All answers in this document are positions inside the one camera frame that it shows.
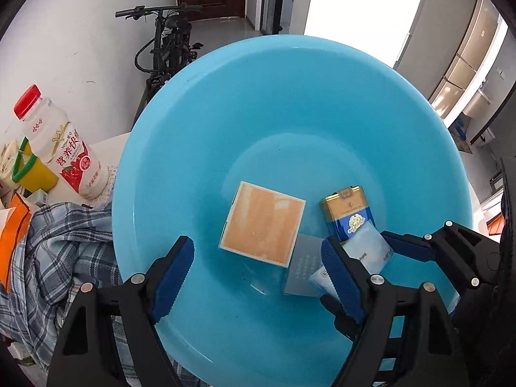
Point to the pale blue wet wipes pack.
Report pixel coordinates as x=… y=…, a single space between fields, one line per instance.
x=369 y=250

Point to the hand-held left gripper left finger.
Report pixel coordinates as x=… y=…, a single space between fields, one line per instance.
x=173 y=278

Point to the black framed glass door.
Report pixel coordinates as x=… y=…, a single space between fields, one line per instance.
x=274 y=0

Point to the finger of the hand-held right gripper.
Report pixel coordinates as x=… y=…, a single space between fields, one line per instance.
x=407 y=246
x=340 y=324

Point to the black bicycle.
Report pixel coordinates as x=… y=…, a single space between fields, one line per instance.
x=169 y=44

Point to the yellow cup with green rim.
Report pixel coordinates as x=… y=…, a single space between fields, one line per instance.
x=34 y=173

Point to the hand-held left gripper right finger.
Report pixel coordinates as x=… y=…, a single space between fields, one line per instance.
x=342 y=284

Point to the grey box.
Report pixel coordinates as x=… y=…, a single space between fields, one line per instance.
x=304 y=266

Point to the orange tissue pack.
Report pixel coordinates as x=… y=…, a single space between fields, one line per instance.
x=12 y=238

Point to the blue plaid shirt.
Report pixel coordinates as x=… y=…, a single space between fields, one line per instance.
x=52 y=258

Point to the light blue plastic basin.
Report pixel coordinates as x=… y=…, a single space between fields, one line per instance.
x=242 y=129

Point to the red capped milk drink bottle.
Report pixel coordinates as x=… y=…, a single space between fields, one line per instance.
x=60 y=145

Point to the beige refrigerator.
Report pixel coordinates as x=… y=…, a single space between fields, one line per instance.
x=459 y=56

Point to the orange and white box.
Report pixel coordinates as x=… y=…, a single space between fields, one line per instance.
x=262 y=225

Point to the gold cigarette box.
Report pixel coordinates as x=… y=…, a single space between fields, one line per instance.
x=346 y=209

